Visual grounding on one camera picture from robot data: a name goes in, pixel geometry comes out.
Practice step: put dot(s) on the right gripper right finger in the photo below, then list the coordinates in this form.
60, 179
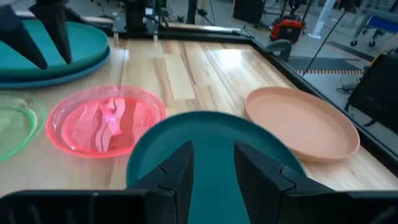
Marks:
258, 177

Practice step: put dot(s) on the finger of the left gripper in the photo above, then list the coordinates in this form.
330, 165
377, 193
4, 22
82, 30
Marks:
15, 37
56, 25

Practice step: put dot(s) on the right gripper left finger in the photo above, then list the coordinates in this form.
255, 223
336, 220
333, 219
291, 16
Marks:
178, 174

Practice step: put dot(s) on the dark teal plastic plate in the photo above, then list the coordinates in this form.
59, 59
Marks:
214, 140

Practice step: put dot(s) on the peach plastic plate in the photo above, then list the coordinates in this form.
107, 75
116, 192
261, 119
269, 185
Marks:
298, 124

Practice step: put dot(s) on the green transparent plastic plate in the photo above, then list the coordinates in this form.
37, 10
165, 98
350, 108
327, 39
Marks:
15, 124

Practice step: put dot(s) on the pink transparent plastic plate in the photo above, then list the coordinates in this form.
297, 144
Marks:
93, 124

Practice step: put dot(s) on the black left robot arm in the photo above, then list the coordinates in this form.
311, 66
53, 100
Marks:
135, 15

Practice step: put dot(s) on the large green plastic plate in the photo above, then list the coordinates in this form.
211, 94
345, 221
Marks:
84, 43

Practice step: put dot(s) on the large blue plastic plate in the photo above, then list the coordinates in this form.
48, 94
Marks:
62, 80

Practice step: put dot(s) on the black hazard-striped floor mat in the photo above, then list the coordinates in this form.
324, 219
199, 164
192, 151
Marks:
323, 63

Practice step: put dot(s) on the black tripod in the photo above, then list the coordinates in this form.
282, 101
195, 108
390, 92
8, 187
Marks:
192, 11

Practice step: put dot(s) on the black bag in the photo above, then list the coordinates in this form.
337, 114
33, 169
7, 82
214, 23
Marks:
379, 90

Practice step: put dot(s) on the red and black machine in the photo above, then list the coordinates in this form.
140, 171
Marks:
286, 29

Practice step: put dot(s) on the black box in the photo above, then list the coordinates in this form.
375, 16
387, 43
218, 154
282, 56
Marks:
248, 11

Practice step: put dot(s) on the white pole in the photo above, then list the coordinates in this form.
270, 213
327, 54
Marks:
320, 21

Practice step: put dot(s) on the blue wheeled cart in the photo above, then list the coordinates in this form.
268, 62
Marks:
382, 23

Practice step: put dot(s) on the grey frame clamp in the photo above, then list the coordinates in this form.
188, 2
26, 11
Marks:
280, 46

